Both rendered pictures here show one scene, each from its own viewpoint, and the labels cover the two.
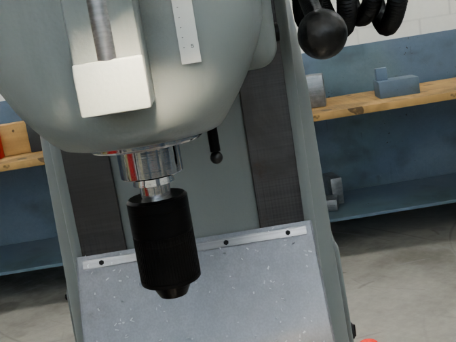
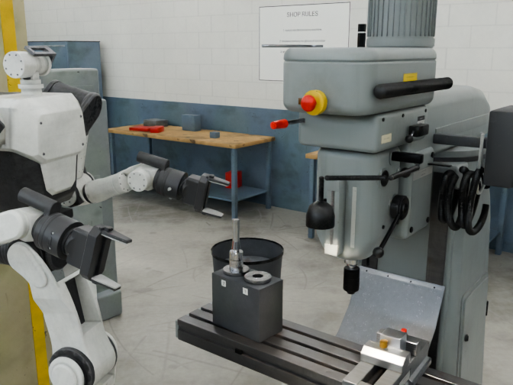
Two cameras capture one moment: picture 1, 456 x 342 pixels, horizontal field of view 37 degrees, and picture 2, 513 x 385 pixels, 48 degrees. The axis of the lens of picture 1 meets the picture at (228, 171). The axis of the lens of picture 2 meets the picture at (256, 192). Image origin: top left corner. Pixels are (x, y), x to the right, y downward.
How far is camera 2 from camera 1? 1.26 m
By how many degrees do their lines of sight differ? 37
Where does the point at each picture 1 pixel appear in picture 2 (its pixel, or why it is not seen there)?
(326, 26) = (375, 252)
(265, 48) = (402, 234)
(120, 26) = (334, 239)
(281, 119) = (442, 245)
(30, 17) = not seen: hidden behind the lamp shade
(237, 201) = (419, 268)
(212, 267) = (402, 288)
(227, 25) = (362, 241)
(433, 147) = not seen: outside the picture
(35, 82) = (322, 239)
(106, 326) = (360, 292)
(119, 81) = (332, 249)
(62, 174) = not seen: hidden behind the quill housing
